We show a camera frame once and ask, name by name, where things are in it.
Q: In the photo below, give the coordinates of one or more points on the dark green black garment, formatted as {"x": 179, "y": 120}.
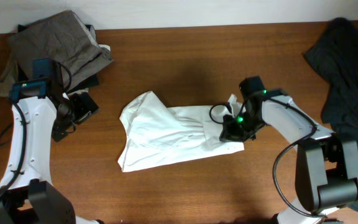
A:
{"x": 335, "y": 58}

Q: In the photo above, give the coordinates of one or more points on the folded grey brown trousers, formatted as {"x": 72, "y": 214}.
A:
{"x": 63, "y": 38}

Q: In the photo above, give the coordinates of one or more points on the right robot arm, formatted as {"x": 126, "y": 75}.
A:
{"x": 326, "y": 176}

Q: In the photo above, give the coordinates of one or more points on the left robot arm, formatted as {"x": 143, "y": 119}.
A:
{"x": 42, "y": 113}

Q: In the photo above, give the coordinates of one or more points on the folded beige garment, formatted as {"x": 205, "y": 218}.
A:
{"x": 9, "y": 77}

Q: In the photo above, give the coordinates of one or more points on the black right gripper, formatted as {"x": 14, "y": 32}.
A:
{"x": 234, "y": 132}

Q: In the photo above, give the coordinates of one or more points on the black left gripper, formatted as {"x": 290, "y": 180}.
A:
{"x": 81, "y": 107}

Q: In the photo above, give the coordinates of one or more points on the white polo shirt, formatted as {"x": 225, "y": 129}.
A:
{"x": 157, "y": 135}

